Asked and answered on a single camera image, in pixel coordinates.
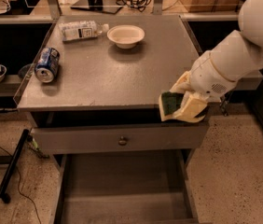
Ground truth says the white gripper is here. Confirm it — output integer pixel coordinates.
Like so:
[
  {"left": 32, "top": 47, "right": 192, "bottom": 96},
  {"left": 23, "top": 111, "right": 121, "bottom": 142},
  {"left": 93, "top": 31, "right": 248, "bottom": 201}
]
[{"left": 170, "top": 50, "right": 237, "bottom": 123}]

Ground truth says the green and yellow sponge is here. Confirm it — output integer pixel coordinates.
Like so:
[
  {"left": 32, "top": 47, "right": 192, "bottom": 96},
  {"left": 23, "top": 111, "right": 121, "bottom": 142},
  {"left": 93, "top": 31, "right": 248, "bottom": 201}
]
[{"left": 159, "top": 91, "right": 184, "bottom": 121}]

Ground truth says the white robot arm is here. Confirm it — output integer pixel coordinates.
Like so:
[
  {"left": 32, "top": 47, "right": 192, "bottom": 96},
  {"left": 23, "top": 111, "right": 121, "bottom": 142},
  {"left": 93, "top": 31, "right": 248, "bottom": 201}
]
[{"left": 170, "top": 0, "right": 263, "bottom": 122}]

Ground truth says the grey top drawer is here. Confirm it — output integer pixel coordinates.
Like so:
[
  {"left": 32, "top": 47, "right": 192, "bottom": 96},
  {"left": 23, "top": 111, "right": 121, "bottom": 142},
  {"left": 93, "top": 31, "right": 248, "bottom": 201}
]
[{"left": 32, "top": 122, "right": 209, "bottom": 154}]

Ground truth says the round brass drawer knob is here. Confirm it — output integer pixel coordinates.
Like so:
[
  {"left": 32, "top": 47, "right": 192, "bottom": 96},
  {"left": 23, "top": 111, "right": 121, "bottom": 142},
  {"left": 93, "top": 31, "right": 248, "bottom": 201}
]
[{"left": 118, "top": 136, "right": 129, "bottom": 146}]

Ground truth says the grey drawer cabinet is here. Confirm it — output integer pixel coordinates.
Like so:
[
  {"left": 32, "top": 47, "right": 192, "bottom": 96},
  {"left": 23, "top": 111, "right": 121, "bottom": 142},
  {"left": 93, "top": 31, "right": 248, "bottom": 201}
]
[{"left": 16, "top": 14, "right": 222, "bottom": 224}]

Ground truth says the grey open middle drawer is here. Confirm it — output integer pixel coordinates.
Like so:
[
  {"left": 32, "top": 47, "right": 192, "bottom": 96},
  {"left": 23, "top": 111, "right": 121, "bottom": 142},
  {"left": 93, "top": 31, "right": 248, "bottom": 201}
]
[{"left": 49, "top": 150, "right": 200, "bottom": 224}]

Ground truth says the white paper bowl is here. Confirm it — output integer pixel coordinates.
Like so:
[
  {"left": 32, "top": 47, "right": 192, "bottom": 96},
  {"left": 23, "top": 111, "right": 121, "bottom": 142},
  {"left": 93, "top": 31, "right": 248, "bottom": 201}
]
[{"left": 107, "top": 25, "right": 145, "bottom": 49}]

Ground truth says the black monitor stand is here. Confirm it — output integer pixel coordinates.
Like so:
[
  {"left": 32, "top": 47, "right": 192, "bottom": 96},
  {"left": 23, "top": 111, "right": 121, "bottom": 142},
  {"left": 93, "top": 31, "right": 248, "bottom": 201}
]
[{"left": 70, "top": 0, "right": 122, "bottom": 14}]

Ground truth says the clear plastic water bottle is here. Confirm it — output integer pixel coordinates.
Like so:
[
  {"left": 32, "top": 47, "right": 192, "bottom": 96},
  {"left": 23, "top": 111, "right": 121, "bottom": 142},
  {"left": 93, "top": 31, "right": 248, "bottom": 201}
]
[{"left": 59, "top": 21, "right": 109, "bottom": 41}]

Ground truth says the blue soda can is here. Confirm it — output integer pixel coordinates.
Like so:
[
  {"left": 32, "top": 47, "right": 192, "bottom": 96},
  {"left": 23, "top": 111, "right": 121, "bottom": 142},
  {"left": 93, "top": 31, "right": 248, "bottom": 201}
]
[{"left": 35, "top": 47, "right": 60, "bottom": 83}]

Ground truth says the black bar on floor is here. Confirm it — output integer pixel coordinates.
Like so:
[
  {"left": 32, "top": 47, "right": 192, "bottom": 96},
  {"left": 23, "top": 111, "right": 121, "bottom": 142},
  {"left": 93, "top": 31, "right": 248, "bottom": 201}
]
[{"left": 0, "top": 129, "right": 29, "bottom": 203}]

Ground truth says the black floor cable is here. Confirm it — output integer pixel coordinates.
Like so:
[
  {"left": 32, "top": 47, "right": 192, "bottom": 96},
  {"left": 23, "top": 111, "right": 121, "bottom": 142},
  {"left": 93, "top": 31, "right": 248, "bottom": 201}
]
[{"left": 0, "top": 119, "right": 43, "bottom": 224}]

